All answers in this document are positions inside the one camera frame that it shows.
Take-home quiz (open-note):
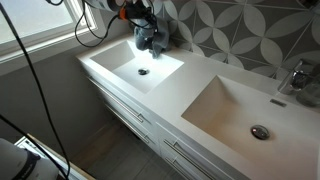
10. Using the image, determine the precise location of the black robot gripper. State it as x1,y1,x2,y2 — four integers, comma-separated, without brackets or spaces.
125,2,160,35

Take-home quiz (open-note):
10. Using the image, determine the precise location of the thin black cable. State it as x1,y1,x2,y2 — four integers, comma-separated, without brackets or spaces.
0,114,69,180

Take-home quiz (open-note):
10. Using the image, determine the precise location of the large white sink basin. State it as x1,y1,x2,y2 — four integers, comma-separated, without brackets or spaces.
181,74,320,180

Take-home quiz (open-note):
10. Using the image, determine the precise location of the long steel drawer handle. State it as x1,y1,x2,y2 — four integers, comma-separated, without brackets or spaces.
104,102,152,145
86,75,152,125
164,155,198,180
162,138,218,180

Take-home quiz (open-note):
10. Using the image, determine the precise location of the white vanity cabinet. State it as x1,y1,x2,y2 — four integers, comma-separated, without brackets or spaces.
77,56,258,180

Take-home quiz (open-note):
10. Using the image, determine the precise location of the wood framed white board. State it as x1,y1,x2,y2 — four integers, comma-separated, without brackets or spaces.
14,133,96,180

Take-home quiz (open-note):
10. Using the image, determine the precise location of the clear glass jar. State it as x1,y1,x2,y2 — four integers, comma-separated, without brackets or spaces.
295,64,320,109

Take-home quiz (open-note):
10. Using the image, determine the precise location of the chrome faucet beside glass jar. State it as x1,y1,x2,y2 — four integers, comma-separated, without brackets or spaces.
277,59,314,96

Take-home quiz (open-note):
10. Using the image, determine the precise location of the small white square sink basin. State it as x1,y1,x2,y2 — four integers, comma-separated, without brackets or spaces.
89,40,185,95

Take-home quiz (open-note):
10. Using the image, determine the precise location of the blue-grey towel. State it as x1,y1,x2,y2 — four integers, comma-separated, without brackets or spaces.
133,17,171,60

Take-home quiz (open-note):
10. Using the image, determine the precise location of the large chrome sink drain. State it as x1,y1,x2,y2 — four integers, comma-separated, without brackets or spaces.
250,124,271,141

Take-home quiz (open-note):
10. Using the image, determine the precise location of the black looped gripper cable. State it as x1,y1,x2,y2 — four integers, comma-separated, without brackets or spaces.
44,0,120,48

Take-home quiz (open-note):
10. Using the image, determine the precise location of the chrome sink overflow slot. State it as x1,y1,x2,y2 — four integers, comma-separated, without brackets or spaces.
269,98,288,108

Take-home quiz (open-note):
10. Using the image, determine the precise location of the long black hanging cable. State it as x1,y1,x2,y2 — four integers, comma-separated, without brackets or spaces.
0,2,72,180

